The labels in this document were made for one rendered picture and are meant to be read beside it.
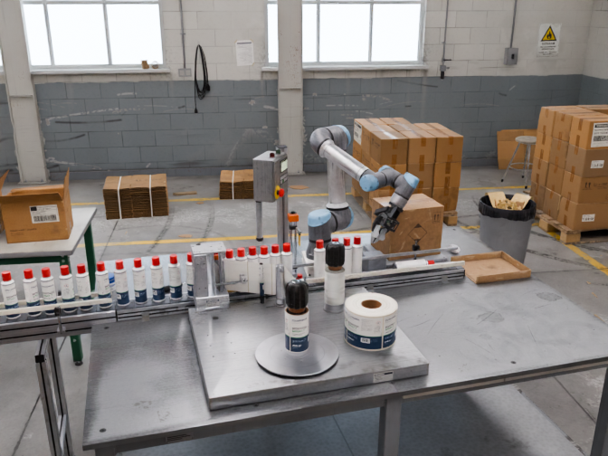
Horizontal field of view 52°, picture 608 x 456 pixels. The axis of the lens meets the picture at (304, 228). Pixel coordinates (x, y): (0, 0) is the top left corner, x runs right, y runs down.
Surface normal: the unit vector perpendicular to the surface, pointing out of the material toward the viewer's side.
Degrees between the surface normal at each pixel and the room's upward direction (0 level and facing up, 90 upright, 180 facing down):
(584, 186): 87
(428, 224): 90
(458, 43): 90
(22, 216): 90
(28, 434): 0
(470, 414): 1
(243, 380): 0
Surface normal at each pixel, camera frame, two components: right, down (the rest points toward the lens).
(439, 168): 0.11, 0.33
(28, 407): 0.00, -0.94
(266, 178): -0.33, 0.32
